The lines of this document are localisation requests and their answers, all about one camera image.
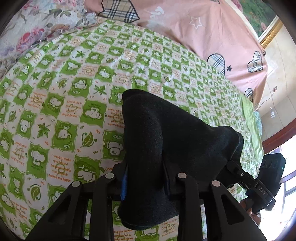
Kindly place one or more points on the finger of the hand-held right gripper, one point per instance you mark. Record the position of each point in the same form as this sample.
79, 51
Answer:
243, 187
241, 175

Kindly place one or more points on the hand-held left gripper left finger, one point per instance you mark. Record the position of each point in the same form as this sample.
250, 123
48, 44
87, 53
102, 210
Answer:
124, 185

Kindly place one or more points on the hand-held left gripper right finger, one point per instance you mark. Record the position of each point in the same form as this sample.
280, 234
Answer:
182, 185

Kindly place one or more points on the black pants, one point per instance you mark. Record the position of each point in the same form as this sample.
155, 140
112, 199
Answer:
173, 139

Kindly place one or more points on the person's right hand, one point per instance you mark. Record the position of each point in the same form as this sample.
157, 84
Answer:
248, 208

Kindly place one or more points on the plain green sheet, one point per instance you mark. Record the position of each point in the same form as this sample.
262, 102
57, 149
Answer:
251, 120

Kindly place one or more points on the light blue cloth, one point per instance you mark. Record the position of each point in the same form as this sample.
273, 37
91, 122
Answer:
257, 118

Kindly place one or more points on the green checked bed sheet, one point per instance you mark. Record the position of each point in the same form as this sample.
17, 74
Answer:
69, 92

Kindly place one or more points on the pink quilt with plaid hearts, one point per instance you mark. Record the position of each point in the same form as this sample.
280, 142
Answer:
185, 30

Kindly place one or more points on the gold framed landscape painting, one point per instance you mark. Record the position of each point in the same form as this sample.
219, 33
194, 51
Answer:
256, 16

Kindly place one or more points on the floral pillow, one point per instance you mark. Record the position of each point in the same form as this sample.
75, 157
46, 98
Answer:
34, 25

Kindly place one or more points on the window frame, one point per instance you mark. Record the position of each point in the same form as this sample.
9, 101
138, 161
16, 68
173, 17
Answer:
288, 183

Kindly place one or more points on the reddish brown wooden rail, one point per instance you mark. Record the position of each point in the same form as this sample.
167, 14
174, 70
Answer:
282, 136

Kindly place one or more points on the wall socket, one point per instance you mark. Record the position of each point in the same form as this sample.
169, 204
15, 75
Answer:
275, 89

